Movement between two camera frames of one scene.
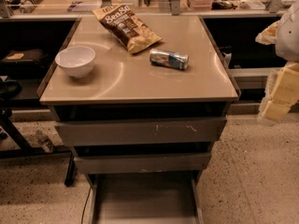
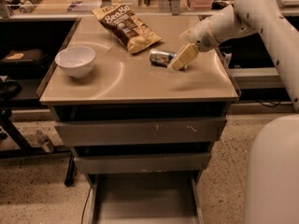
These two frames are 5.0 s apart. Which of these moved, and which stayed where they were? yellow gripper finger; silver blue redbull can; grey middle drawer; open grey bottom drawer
Moved: yellow gripper finger
Stayed: grey middle drawer; silver blue redbull can; open grey bottom drawer
